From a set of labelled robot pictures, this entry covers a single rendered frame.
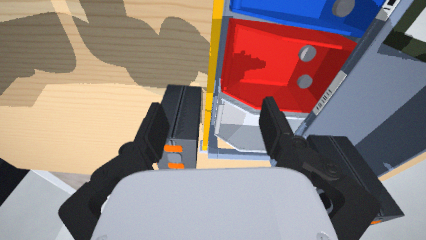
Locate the yellow bar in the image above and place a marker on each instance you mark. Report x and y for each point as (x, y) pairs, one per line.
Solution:
(214, 44)

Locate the olive green tool case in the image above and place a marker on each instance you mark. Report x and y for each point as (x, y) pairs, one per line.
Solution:
(409, 34)

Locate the blue open bin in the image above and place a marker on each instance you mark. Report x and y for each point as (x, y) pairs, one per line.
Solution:
(312, 14)

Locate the grey metal disc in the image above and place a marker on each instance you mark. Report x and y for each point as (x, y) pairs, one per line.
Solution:
(342, 8)
(304, 81)
(307, 53)

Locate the red bin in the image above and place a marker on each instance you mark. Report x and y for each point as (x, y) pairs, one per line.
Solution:
(269, 65)

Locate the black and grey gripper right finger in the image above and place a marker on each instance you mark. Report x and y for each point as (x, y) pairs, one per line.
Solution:
(354, 208)

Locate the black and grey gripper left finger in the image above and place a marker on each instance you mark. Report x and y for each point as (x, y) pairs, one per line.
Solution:
(81, 211)

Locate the grey open bin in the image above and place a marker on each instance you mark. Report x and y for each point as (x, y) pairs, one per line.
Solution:
(237, 123)

